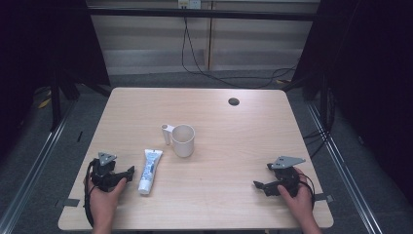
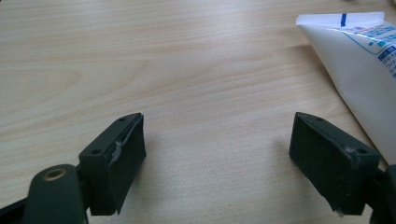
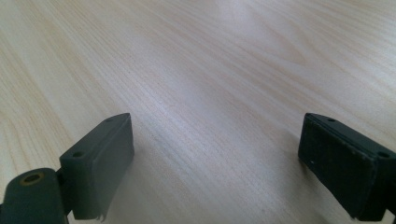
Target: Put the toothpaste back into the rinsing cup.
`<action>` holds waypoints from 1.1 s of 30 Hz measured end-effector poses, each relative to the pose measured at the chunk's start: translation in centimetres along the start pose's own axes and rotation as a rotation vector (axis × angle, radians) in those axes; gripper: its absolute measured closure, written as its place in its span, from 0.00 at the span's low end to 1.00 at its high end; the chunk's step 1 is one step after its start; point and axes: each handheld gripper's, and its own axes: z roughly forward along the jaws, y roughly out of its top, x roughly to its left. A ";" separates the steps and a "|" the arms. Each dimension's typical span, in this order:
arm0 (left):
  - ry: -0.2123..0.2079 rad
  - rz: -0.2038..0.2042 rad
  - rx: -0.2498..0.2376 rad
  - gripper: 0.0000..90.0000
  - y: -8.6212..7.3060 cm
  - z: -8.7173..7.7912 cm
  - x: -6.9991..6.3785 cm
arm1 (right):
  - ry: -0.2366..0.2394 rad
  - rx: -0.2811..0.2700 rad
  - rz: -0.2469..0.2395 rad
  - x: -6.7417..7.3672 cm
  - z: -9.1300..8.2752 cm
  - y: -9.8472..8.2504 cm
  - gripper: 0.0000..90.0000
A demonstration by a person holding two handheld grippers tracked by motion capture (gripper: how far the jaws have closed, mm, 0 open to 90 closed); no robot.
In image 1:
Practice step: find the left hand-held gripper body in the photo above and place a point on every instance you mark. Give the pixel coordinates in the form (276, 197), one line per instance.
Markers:
(104, 172)

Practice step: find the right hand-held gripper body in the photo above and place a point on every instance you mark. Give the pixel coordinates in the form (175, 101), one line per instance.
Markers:
(285, 177)

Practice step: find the white blue toothpaste tube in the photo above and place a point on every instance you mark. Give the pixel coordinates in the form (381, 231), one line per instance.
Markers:
(149, 172)

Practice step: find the person's left hand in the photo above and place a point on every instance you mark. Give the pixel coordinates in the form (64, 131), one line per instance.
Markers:
(105, 196)

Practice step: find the person's right hand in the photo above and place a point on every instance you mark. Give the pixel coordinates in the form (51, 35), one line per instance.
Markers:
(298, 201)

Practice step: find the black tape strip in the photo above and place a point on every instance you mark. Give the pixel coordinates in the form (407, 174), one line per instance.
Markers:
(67, 203)
(324, 197)

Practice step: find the dark round table grommet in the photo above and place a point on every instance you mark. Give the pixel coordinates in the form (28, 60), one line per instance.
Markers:
(233, 101)

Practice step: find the black metal stand leg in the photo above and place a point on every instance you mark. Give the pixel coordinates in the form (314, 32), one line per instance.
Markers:
(56, 97)

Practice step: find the yellow floor tape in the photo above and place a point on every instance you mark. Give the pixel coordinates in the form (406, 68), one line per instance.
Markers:
(44, 103)

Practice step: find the dark curtain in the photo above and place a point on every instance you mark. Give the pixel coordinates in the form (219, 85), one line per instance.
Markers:
(367, 81)
(45, 45)

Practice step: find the metal floor rail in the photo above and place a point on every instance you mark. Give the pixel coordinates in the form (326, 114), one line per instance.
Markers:
(344, 175)
(35, 165)

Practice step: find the black horizontal frame bar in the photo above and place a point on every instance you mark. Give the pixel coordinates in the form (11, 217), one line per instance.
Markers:
(201, 14)

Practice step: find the white wall outlet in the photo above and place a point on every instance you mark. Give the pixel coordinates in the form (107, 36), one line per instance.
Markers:
(189, 4)

